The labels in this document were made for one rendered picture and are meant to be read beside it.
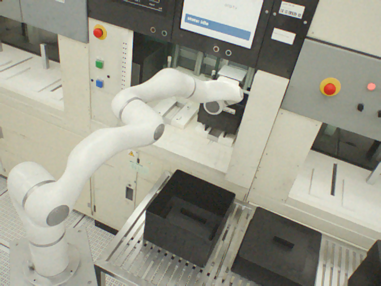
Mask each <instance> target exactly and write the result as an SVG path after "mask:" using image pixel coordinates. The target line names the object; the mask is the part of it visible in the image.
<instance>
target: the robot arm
mask: <svg viewBox="0 0 381 286"><path fill-rule="evenodd" d="M242 87H243V84H241V83H240V82H239V81H238V80H236V79H235V80H234V79H230V78H227V77H225V75H224V76H223V77H221V76H220V77H219V76H215V81H200V80H199V79H196V78H194V77H193V76H191V75H188V74H186V73H183V72H181V71H178V70H176V69H171V68H166V69H163V70H161V71H159V72H158V73H157V74H156V75H154V76H153V77H152V78H151V79H150V80H148V81H147V82H144V83H142V84H140V85H138V86H134V87H129V88H126V89H123V90H121V91H120V92H118V94H116V95H115V97H114V98H113V99H112V103H111V109H112V113H113V114H114V116H115V117H116V118H117V119H119V121H120V122H122V123H123V124H125V126H122V127H113V128H100V129H98V130H96V131H94V132H93V133H91V134H89V135H88V136H87V137H86V138H85V139H84V140H83V141H81V142H80V143H78V144H77V145H76V146H75V147H74V149H73V150H72V151H71V153H70V155H69V156H68V158H67V164H66V170H65V172H64V173H63V175H62V177H61V178H60V179H59V180H58V181H57V180H55V179H54V177H53V176H52V175H51V173H50V172H49V171H48V170H47V169H45V168H44V167H43V166H42V165H40V164H38V163H36V162H30V161H29V162H23V163H20V164H18V165H16V166H15V167H13V168H12V170H11V171H10V173H9V176H8V179H7V188H8V192H9V195H10V198H11V201H12V203H13V205H14V208H15V210H16V212H17V213H18V215H19V217H20V219H21V222H22V224H23V226H24V228H25V231H26V236H27V238H28V244H29V248H30V252H29V254H28V255H27V257H26V259H25V261H24V267H23V269H24V274H25V277H26V279H27V280H28V282H30V283H31V284H33V285H35V286H60V285H62V284H64V283H66V281H68V280H70V279H71V278H72V277H73V276H74V274H75V273H76V271H77V269H78V266H79V253H78V250H77V249H76V248H75V246H74V245H72V244H71V243H69V242H68V241H67V234H66V224H65V220H66V219H67V218H68V216H69V214H70V213H71V211H72V210H73V208H74V207H75V204H76V202H77V200H78V199H79V197H80V195H81V192H82V190H83V188H84V186H85V184H86V183H87V181H88V180H89V179H90V177H92V175H93V173H94V172H95V171H96V170H97V169H98V168H99V167H101V166H102V165H103V164H104V163H106V161H108V160H109V159H110V158H112V157H113V156H114V155H115V154H117V153H119V152H122V151H124V150H128V149H135V148H143V147H144V146H148V145H151V144H153V143H155V142H156V141H158V140H159V139H160V138H161V136H162V134H163V132H164V120H163V118H162V116H161V115H160V114H159V113H158V112H157V111H156V110H154V109H153V108H151V107H150V106H148V105H147V104H145V103H147V102H153V101H158V100H163V99H168V98H170V97H172V96H175V97H178V98H181V99H185V100H188V101H192V102H195V103H204V109H205V110H206V111H207V112H208V113H209V114H212V115H217V114H219V113H221V111H222V109H223V108H225V107H227V106H229V105H232V104H236V103H238V102H240V101H241V100H242V99H243V96H244V95H243V90H241V88H242Z"/></svg>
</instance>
